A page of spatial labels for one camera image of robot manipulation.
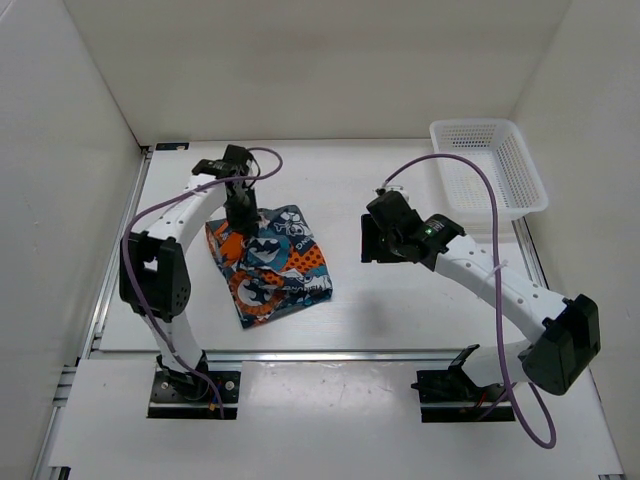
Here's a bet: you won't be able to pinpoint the colourful patterned shorts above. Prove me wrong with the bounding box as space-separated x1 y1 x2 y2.
205 205 333 329

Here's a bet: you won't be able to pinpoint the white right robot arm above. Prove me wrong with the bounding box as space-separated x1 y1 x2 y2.
361 214 600 400

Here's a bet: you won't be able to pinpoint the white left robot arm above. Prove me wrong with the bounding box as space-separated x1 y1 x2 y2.
119 145 259 401

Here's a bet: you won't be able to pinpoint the white plastic mesh basket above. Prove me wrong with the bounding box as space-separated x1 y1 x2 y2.
429 118 549 225

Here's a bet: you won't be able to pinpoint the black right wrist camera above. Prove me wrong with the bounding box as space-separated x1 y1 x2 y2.
366 191 423 233

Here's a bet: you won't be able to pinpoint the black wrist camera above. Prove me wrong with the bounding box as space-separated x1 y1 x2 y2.
366 191 423 233
222 144 254 176

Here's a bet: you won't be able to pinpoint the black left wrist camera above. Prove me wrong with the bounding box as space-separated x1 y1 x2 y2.
222 144 254 176

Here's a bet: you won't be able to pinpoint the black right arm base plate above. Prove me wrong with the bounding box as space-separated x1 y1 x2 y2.
411 369 515 424

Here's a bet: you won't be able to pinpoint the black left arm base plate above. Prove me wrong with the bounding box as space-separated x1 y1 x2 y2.
147 370 241 420

